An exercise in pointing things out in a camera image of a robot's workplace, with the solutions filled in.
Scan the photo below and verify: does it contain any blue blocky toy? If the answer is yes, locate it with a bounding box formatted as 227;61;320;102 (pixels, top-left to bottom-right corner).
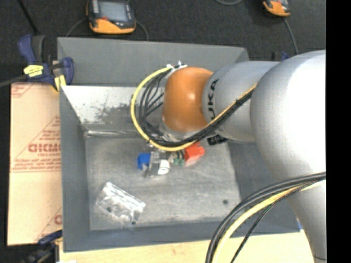
137;152;152;171

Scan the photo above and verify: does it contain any white rounded object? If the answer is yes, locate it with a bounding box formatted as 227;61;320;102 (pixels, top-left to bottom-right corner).
157;159;171;176

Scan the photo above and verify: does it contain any red blocky toy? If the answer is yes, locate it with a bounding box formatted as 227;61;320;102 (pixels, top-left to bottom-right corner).
184;142;206;168

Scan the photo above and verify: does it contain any clear plastic packet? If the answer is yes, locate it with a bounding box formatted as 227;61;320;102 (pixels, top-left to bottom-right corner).
94;181;147;226

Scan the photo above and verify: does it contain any grey metal bin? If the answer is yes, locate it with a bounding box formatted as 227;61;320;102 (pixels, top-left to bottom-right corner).
56;37;301;251

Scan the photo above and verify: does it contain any brown cardboard board, red print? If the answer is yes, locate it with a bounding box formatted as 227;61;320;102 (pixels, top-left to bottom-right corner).
7;82;64;246

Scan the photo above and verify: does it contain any black cylinder on white bracket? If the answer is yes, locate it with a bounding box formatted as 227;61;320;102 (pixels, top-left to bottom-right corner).
206;135;229;147

